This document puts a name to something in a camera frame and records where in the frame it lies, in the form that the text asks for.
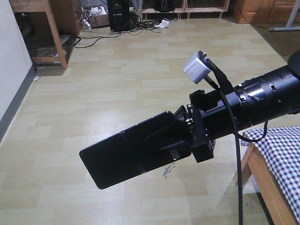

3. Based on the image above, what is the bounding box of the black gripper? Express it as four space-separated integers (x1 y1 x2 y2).
144 89 251 164

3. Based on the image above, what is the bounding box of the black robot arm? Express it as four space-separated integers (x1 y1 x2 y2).
145 51 300 162

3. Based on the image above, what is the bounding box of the wooden desk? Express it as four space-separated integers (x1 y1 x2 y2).
9 0 83 70

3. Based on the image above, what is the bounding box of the black white checkered quilt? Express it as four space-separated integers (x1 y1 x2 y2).
243 127 300 224

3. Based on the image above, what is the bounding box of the white power strip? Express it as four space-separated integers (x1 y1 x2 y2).
154 20 170 29

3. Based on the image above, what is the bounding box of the low wooden shelf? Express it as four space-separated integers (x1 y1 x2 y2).
141 0 230 20

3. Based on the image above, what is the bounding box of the black computer tower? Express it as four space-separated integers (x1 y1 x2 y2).
107 0 130 31

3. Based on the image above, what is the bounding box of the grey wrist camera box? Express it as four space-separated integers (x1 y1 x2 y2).
183 51 211 84

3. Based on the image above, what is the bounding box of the black camera cable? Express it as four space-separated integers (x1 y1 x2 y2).
201 52 268 225

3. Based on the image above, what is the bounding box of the wooden bed frame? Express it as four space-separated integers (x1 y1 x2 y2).
241 142 298 225

